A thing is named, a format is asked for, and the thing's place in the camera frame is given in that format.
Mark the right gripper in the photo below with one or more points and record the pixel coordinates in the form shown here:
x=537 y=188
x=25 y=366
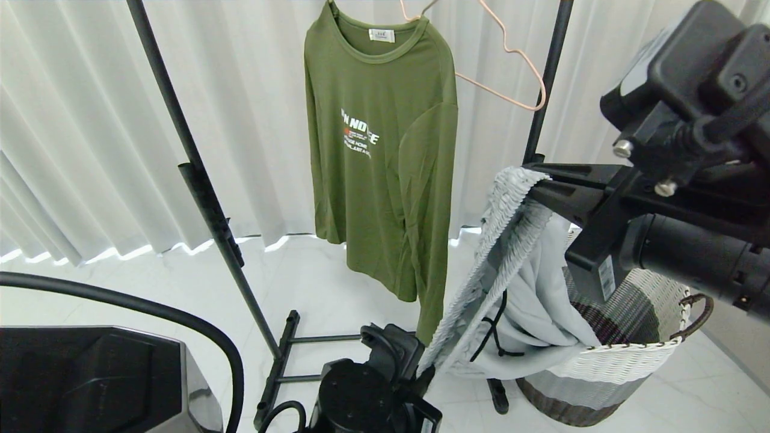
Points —
x=674 y=246

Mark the pale grey shorts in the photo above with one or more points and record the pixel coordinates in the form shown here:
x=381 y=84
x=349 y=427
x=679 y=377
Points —
x=541 y=288

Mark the green long-sleeved shirt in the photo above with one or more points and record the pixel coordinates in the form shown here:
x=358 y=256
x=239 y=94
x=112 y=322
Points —
x=373 y=198

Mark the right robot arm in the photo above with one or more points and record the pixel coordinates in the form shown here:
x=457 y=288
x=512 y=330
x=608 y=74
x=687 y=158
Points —
x=758 y=288

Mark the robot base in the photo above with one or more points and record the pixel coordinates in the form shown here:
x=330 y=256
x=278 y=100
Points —
x=90 y=385

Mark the pink clothes hanger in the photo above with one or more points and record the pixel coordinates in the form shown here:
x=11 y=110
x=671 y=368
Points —
x=493 y=91

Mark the white laundry basket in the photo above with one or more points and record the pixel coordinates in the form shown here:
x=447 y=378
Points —
x=619 y=361

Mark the black clothes rack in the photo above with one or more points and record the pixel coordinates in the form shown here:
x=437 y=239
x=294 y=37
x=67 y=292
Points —
x=195 y=186

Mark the white curtain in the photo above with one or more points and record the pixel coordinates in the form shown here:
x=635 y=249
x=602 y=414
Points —
x=90 y=120

